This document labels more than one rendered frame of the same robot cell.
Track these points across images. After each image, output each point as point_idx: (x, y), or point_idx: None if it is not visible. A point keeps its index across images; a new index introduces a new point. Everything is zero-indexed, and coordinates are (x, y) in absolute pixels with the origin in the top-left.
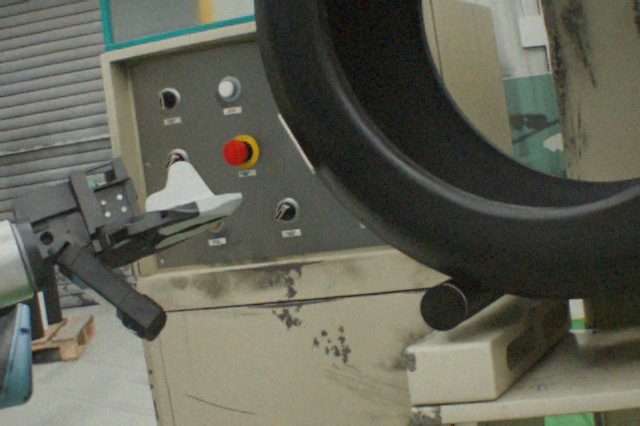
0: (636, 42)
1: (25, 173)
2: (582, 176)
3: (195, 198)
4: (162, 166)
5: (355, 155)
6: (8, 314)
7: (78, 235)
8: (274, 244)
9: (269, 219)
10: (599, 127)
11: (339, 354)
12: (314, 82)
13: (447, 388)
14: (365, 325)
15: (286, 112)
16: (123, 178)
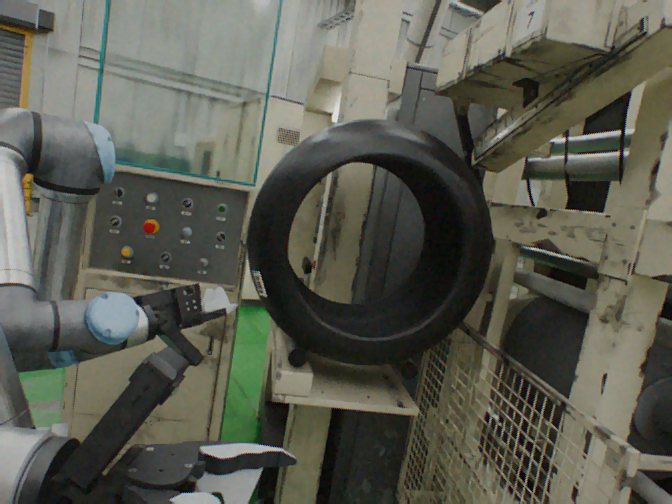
0: (356, 248)
1: None
2: (319, 291)
3: (223, 305)
4: (106, 221)
5: (287, 297)
6: None
7: (171, 316)
8: (154, 269)
9: (155, 258)
10: (331, 275)
11: None
12: (279, 264)
13: (291, 389)
14: None
15: (257, 268)
16: (199, 293)
